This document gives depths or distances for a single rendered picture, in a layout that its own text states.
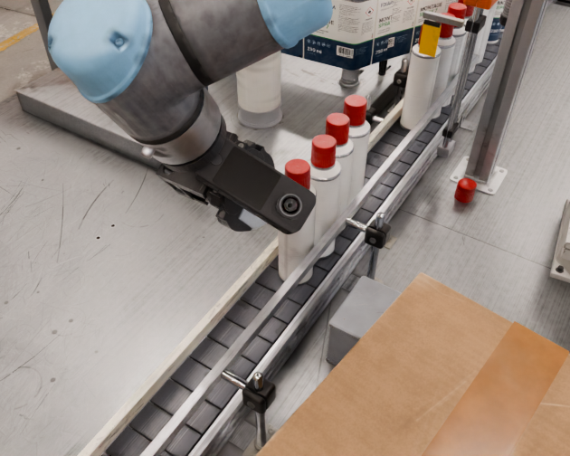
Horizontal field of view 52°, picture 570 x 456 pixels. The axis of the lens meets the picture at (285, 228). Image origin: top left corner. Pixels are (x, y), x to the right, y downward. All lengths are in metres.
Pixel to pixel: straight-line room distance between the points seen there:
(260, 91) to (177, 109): 0.67
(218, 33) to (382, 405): 0.31
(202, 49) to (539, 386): 0.37
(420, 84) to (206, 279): 0.52
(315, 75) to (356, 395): 0.95
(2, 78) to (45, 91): 2.05
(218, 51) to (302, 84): 0.89
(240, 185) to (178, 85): 0.14
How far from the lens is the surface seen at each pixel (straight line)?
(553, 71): 1.60
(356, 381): 0.50
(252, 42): 0.43
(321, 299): 0.88
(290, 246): 0.80
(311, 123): 1.18
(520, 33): 1.03
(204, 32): 0.42
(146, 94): 0.44
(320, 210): 0.83
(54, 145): 1.29
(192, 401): 0.67
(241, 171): 0.55
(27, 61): 3.52
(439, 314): 0.55
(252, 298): 0.85
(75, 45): 0.42
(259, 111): 1.15
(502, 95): 1.08
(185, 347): 0.77
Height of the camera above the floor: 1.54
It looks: 44 degrees down
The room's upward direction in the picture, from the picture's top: straight up
